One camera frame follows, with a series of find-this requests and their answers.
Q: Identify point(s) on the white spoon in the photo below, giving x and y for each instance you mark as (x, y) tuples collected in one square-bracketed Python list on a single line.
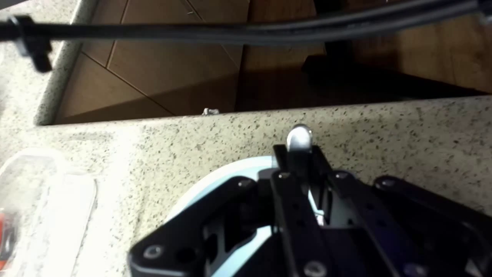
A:
[(301, 141)]

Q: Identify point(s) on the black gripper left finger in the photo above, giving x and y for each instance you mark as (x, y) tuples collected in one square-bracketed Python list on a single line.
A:
[(201, 239)]

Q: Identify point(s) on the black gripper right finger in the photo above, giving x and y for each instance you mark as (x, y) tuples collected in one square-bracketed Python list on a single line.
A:
[(416, 233)]

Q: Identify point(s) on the light blue front bowl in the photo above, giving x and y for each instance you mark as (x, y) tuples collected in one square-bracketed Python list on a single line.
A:
[(242, 168)]

